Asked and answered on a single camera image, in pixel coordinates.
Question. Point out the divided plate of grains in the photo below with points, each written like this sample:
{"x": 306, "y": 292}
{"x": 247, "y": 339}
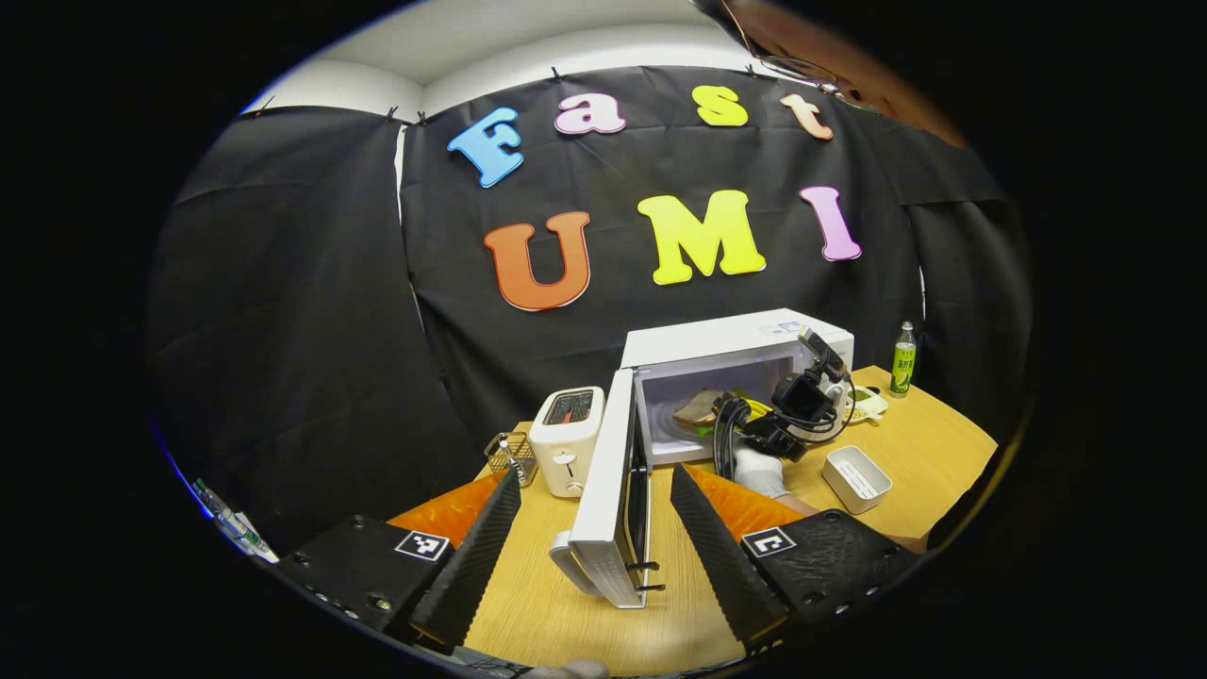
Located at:
{"x": 869, "y": 405}

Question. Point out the white toaster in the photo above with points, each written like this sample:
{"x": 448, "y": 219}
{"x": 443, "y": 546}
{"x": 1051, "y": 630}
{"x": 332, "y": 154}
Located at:
{"x": 566, "y": 453}

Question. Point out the white microwave oven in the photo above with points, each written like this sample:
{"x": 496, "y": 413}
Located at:
{"x": 603, "y": 490}

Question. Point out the person's head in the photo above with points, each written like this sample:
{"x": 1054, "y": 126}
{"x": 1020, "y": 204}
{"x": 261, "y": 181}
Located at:
{"x": 849, "y": 57}

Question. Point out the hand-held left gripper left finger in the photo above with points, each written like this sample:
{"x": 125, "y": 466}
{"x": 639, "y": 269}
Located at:
{"x": 471, "y": 566}

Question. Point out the white rectangular tray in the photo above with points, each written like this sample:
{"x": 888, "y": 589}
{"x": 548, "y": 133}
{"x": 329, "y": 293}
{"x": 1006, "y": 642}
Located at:
{"x": 853, "y": 476}

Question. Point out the sandwich with lettuce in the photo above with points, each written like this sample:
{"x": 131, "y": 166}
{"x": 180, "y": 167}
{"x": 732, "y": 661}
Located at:
{"x": 700, "y": 407}

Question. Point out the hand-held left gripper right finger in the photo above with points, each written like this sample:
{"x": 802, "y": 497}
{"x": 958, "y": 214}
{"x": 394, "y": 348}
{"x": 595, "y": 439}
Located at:
{"x": 726, "y": 566}

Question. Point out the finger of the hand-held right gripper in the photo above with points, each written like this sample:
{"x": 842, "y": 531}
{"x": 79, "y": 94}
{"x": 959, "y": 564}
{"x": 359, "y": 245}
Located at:
{"x": 754, "y": 408}

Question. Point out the thin frame eyeglasses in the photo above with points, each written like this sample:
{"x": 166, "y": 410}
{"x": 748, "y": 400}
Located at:
{"x": 797, "y": 68}

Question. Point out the green label drink bottle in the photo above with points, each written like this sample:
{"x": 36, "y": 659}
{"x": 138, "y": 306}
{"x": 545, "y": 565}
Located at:
{"x": 903, "y": 368}

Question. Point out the black backdrop cloth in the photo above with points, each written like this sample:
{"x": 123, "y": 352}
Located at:
{"x": 330, "y": 330}

